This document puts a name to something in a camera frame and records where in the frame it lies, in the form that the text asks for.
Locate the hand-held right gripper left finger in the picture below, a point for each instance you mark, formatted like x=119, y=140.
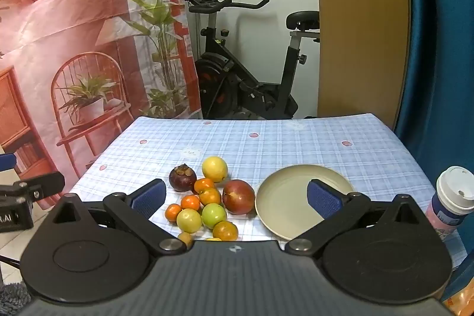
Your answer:
x=148, y=198

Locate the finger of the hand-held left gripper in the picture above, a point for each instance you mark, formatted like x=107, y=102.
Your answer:
x=40, y=184
x=6, y=162

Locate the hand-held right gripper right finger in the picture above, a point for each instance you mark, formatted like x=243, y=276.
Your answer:
x=325, y=200

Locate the purple mangosteen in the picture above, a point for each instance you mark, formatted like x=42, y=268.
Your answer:
x=182, y=178

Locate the beige round plate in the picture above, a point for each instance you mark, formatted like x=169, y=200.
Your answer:
x=285, y=197

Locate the green jujube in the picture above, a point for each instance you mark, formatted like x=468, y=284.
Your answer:
x=189, y=220

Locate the olive brown tangerine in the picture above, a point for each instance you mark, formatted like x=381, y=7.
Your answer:
x=185, y=238

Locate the greenish orange tangerine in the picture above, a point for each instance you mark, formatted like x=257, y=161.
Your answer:
x=210, y=196
x=225, y=231

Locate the green apple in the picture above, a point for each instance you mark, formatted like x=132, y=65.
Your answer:
x=214, y=215

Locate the yellow lemon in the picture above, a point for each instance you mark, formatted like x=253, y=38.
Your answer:
x=213, y=239
x=214, y=168

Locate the red apple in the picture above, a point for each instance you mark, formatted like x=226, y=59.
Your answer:
x=239, y=197

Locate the small orange tangerine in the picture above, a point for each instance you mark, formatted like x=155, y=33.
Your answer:
x=173, y=212
x=190, y=202
x=204, y=184

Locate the blue plaid tablecloth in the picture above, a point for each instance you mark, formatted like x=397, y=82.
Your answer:
x=259, y=145

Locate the grey shaggy mat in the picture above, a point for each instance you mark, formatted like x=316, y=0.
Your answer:
x=13, y=301

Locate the paper cup with white lid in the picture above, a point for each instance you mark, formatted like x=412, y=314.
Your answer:
x=450, y=201

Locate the black exercise bike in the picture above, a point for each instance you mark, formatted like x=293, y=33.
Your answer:
x=237, y=79

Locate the orange plastic bag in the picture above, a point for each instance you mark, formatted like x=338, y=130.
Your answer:
x=463, y=305

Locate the wooden door panel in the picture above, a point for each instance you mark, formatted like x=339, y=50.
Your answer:
x=359, y=23

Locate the dark blue curtain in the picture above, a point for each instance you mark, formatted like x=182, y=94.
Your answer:
x=440, y=42

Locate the printed wall tapestry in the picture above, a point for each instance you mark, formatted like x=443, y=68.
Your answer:
x=74, y=23

